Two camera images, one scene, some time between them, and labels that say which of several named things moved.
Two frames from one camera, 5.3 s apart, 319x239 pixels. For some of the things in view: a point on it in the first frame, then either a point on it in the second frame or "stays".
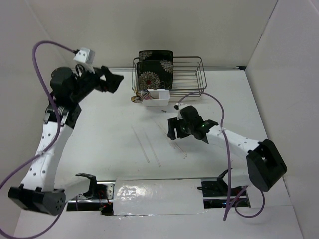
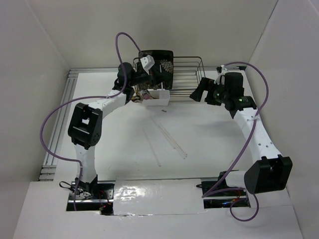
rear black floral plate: (155, 55) stays
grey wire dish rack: (189, 78) stays
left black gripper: (112, 82) → (157, 75)
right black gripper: (173, 123) → (197, 93)
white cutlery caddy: (163, 94) stays
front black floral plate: (156, 74) stays
